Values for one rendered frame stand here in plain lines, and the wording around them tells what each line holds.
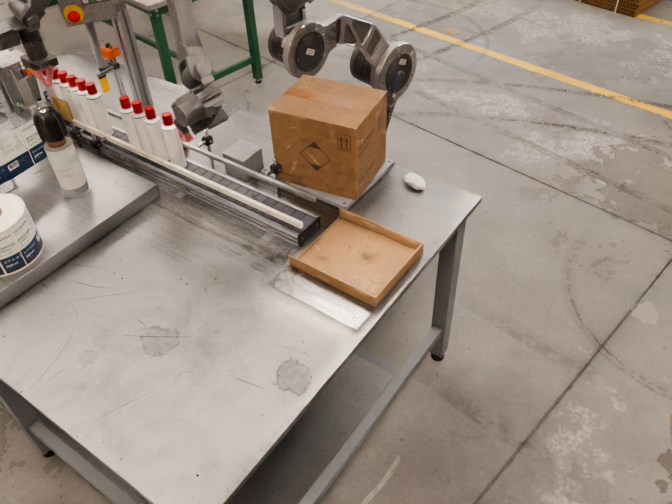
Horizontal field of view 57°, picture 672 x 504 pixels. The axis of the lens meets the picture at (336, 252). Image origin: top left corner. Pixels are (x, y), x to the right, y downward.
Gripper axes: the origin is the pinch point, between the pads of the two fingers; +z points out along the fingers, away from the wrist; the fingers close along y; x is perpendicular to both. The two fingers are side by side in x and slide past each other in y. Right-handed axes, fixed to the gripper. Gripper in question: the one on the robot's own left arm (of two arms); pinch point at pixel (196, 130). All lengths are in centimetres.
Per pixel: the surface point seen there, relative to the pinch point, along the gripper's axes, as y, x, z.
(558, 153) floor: -221, 90, 83
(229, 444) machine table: 47, 70, -14
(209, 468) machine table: 54, 70, -14
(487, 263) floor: -117, 104, 70
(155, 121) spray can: -5.8, -17.6, 31.5
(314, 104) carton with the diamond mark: -37.6, 10.8, -1.0
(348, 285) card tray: -4, 60, -9
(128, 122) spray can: -2.5, -25.1, 42.4
